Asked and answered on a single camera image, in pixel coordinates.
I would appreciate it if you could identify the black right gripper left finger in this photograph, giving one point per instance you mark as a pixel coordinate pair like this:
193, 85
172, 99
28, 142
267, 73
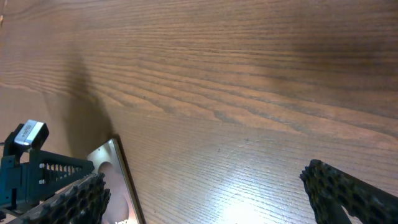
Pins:
84, 202

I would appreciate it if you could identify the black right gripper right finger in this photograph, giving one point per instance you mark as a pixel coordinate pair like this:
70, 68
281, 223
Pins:
335, 195

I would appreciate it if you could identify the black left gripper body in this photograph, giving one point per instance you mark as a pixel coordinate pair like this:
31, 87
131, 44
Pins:
13, 187

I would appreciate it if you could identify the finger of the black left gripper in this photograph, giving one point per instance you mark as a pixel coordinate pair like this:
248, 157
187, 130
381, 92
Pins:
49, 172

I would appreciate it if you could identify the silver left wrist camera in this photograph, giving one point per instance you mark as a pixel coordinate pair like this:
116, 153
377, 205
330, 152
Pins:
32, 135

